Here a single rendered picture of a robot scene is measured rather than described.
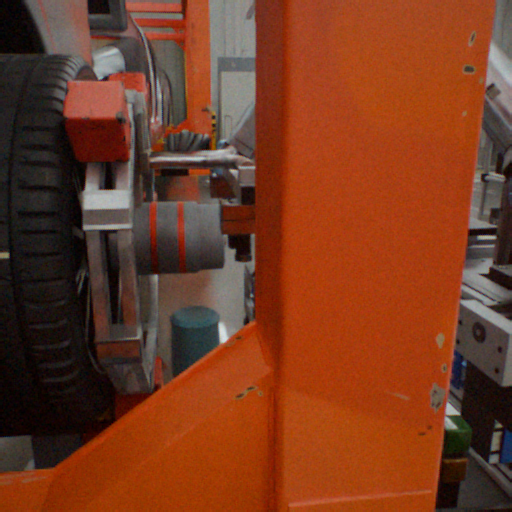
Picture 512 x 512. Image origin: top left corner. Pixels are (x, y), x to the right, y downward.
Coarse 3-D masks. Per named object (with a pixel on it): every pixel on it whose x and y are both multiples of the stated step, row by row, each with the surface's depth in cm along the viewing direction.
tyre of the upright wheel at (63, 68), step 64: (0, 64) 75; (64, 64) 77; (0, 128) 66; (64, 128) 69; (0, 192) 64; (64, 192) 68; (0, 256) 63; (64, 256) 66; (0, 320) 65; (64, 320) 67; (0, 384) 70; (64, 384) 72
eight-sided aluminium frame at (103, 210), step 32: (128, 96) 79; (96, 192) 70; (128, 192) 70; (96, 224) 69; (128, 224) 70; (96, 256) 70; (128, 256) 71; (96, 288) 71; (128, 288) 72; (96, 320) 73; (128, 320) 73; (96, 352) 75; (128, 352) 75; (128, 384) 92
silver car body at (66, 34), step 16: (32, 0) 99; (48, 0) 111; (64, 0) 127; (80, 0) 147; (48, 16) 111; (64, 16) 126; (80, 16) 146; (48, 32) 110; (64, 32) 125; (80, 32) 145; (64, 48) 125; (80, 48) 144
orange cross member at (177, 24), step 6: (138, 18) 965; (144, 18) 966; (150, 18) 968; (156, 18) 969; (162, 18) 971; (138, 24) 967; (144, 24) 969; (150, 24) 970; (156, 24) 972; (162, 24) 973; (168, 24) 974; (174, 24) 976; (180, 24) 977
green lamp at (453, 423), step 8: (448, 416) 74; (456, 416) 74; (448, 424) 72; (456, 424) 72; (464, 424) 72; (448, 432) 71; (456, 432) 71; (464, 432) 71; (448, 440) 71; (456, 440) 71; (464, 440) 71; (448, 448) 71; (456, 448) 72; (464, 448) 72
